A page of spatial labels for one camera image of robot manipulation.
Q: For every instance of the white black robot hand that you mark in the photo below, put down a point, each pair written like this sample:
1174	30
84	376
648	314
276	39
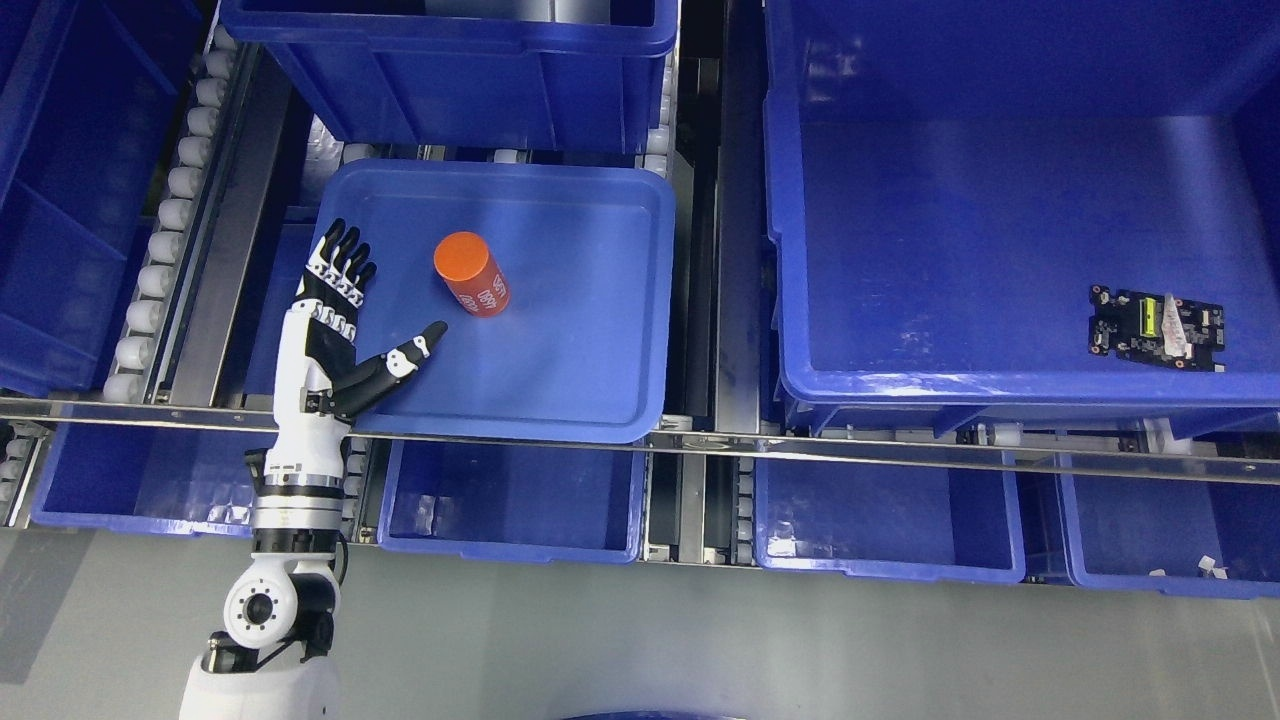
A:
317	371

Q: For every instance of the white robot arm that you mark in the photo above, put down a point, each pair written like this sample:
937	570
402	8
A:
273	657

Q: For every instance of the blue lower bin left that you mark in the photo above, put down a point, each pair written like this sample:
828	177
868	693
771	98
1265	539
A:
148	480

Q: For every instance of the blue bin far left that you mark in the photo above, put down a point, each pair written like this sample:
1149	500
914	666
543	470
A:
90	89

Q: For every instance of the black circuit board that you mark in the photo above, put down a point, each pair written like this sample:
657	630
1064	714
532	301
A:
1156	329

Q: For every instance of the steel shelf front rail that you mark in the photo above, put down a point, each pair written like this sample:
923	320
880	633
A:
1053	455

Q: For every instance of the blue bin top centre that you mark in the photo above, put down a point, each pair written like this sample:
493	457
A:
583	76

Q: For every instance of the large blue bin right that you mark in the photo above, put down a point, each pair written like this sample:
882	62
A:
946	180

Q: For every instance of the white roller conveyor track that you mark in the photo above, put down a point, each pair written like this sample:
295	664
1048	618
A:
149	331

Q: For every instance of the blue shallow tray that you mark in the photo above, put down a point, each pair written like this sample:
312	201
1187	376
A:
580	352

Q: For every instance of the orange cylindrical capacitor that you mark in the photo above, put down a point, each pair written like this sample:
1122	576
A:
468	268

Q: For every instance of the blue lower bin centre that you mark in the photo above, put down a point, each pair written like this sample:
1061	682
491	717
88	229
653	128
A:
513	503

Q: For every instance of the blue lower bin far right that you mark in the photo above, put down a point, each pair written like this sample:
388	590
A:
1188	538

